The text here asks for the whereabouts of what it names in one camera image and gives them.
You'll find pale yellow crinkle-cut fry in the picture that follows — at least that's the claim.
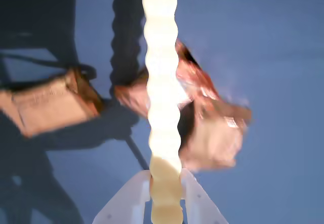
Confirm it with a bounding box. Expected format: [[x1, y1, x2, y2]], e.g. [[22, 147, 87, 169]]
[[141, 0, 184, 224]]

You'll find brown cardboard box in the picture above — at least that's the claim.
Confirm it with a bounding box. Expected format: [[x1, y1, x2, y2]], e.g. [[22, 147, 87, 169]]
[[0, 67, 104, 139]]

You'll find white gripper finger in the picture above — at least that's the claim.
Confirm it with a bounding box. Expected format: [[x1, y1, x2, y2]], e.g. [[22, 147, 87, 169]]
[[179, 168, 229, 224], [92, 170, 153, 224]]

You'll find gold foil candy wrapper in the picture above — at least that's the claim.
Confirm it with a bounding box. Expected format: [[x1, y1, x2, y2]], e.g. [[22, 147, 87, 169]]
[[113, 38, 253, 172]]

